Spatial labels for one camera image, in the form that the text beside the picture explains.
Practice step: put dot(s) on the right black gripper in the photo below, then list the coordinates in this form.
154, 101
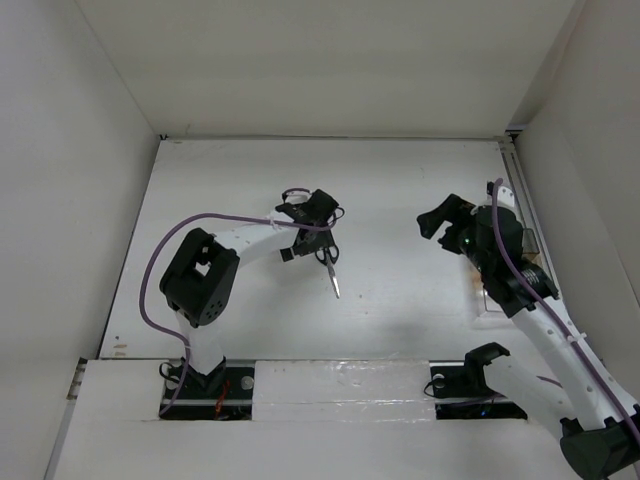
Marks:
456, 210

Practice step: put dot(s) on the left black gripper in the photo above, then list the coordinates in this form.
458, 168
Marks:
321, 240

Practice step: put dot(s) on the black handled scissors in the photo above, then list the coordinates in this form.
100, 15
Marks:
328, 256

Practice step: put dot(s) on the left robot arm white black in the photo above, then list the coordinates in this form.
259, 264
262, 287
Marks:
199, 279

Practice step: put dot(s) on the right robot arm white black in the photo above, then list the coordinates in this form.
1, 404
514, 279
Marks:
593, 418

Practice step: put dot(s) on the grey transparent container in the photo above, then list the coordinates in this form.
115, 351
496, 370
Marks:
529, 242

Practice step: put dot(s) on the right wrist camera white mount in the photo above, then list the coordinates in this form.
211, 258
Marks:
502, 194

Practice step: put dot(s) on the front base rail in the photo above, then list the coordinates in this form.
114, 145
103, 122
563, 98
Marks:
324, 391

